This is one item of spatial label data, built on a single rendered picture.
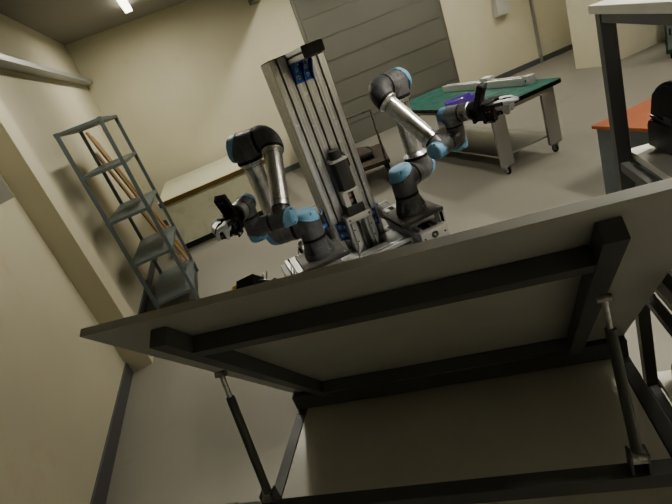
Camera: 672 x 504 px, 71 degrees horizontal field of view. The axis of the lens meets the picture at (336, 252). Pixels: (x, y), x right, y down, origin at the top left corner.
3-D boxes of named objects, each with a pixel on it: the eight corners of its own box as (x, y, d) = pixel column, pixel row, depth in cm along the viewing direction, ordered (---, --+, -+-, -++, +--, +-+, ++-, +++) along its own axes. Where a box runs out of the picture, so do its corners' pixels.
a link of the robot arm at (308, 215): (323, 237, 212) (312, 210, 207) (296, 245, 216) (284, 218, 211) (327, 226, 223) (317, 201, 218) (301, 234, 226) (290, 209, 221)
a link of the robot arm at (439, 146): (361, 76, 202) (446, 148, 191) (377, 69, 208) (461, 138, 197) (354, 98, 212) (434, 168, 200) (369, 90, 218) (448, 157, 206)
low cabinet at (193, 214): (266, 184, 1000) (249, 146, 968) (287, 205, 782) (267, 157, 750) (184, 219, 973) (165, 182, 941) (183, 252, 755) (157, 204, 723)
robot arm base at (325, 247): (302, 255, 229) (295, 237, 225) (330, 242, 231) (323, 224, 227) (310, 265, 215) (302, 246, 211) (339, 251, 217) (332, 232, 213)
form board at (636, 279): (623, 335, 152) (621, 330, 152) (739, 172, 65) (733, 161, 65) (293, 393, 186) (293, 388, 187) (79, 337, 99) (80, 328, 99)
